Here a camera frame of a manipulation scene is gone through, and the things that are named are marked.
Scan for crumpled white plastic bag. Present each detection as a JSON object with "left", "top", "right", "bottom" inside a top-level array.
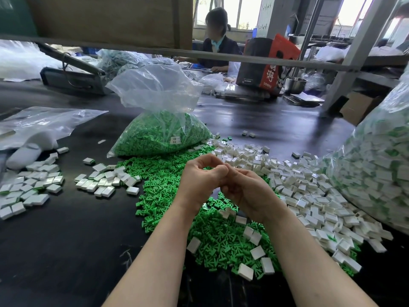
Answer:
[{"left": 198, "top": 72, "right": 228, "bottom": 95}]

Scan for clear bag of pale parts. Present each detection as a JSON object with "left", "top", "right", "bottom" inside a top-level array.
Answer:
[{"left": 96, "top": 49, "right": 193, "bottom": 81}]

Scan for large bag of white caps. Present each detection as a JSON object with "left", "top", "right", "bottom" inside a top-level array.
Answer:
[{"left": 325, "top": 61, "right": 409, "bottom": 234}]

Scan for white plastic sheet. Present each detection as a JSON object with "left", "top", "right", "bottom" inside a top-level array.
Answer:
[{"left": 0, "top": 40, "right": 61, "bottom": 82}]

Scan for metal bowl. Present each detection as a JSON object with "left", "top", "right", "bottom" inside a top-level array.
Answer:
[{"left": 284, "top": 76, "right": 306, "bottom": 95}]

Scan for black table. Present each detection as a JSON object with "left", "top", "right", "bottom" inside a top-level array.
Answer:
[{"left": 0, "top": 58, "right": 409, "bottom": 307}]

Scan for bag of green clips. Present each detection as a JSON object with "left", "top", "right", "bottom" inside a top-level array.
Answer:
[{"left": 105, "top": 64, "right": 212, "bottom": 158}]

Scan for pile of white plastic caps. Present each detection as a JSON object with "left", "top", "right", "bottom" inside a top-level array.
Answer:
[{"left": 187, "top": 133, "right": 396, "bottom": 283}]

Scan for person's right forearm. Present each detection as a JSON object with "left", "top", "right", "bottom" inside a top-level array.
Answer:
[{"left": 263, "top": 211, "right": 378, "bottom": 307}]

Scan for grey metal shelf frame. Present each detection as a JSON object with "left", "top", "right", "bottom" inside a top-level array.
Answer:
[{"left": 0, "top": 0, "right": 409, "bottom": 113}]

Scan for white bags on shelf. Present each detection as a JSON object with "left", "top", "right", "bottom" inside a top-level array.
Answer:
[{"left": 314, "top": 44, "right": 402, "bottom": 61}]

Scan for pile of green parts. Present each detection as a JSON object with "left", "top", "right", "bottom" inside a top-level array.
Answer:
[{"left": 118, "top": 144, "right": 360, "bottom": 279}]

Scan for brown board panel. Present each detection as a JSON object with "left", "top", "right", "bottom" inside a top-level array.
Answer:
[{"left": 0, "top": 0, "right": 193, "bottom": 47}]

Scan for pile of assembled white pieces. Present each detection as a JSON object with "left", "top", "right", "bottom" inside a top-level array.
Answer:
[{"left": 0, "top": 146, "right": 69, "bottom": 221}]

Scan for person's left forearm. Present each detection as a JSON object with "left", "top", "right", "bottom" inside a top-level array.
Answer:
[{"left": 102, "top": 206, "right": 196, "bottom": 307}]

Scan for cardboard box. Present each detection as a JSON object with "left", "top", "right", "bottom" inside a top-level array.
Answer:
[{"left": 339, "top": 90, "right": 383, "bottom": 126}]

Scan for person's right hand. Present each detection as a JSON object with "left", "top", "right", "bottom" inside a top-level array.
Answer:
[{"left": 220, "top": 164, "right": 288, "bottom": 228}]

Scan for person's left hand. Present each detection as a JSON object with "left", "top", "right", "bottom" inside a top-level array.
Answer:
[{"left": 174, "top": 154, "right": 230, "bottom": 215}]

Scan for empty clear plastic bag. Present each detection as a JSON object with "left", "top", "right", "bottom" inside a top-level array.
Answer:
[{"left": 0, "top": 106, "right": 108, "bottom": 170}]

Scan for white paper sheets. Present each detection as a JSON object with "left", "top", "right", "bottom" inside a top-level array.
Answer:
[{"left": 283, "top": 90, "right": 324, "bottom": 106}]

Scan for black and red box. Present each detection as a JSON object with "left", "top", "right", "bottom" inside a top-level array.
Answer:
[{"left": 236, "top": 34, "right": 300, "bottom": 95}]

